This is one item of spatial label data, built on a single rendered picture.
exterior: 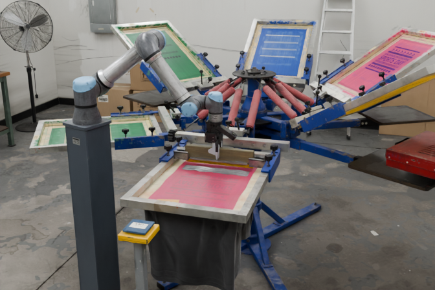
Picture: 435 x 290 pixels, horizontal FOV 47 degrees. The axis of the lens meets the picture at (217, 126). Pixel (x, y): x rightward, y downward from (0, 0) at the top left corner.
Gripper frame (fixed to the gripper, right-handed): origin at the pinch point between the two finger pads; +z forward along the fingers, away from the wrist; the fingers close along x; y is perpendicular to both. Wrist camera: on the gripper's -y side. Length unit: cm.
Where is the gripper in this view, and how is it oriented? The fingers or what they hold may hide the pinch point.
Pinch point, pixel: (219, 156)
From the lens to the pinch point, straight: 272.8
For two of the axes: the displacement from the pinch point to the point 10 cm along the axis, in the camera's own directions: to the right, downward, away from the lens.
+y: -9.6, -0.8, 2.7
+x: -2.8, 2.8, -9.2
